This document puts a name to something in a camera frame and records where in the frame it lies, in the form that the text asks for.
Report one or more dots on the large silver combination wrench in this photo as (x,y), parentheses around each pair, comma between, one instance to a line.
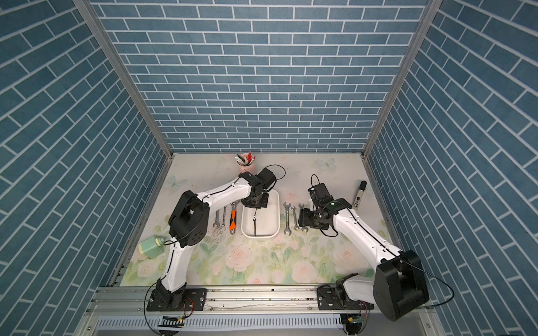
(217,222)

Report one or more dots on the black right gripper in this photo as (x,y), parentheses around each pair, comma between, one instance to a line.
(303,218)

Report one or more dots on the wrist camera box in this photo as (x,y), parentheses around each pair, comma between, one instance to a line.
(267,178)
(319,195)

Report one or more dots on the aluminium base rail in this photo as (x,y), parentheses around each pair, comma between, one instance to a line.
(221,308)

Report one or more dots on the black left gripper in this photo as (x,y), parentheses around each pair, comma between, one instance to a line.
(265,204)

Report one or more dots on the beige black stapler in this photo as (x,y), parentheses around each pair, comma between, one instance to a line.
(359,194)

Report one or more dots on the silver double open-end wrench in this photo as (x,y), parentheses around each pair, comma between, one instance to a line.
(287,229)

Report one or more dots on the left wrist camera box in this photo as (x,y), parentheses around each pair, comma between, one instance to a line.
(267,178)

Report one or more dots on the white plastic storage box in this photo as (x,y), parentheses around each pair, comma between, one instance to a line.
(267,219)

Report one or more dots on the small silver combination wrench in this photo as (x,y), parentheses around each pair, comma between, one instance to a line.
(223,219)

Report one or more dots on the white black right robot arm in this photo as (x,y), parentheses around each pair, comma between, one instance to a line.
(399,284)

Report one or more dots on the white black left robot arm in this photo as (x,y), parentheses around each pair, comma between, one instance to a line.
(189,222)

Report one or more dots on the green glue bottle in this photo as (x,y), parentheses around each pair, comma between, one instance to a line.
(152,247)

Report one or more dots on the pink pen cup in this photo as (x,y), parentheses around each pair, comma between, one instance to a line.
(251,168)

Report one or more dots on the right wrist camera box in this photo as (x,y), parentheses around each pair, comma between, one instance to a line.
(319,195)

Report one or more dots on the orange black adjustable wrench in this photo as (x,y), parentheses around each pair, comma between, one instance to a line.
(233,219)

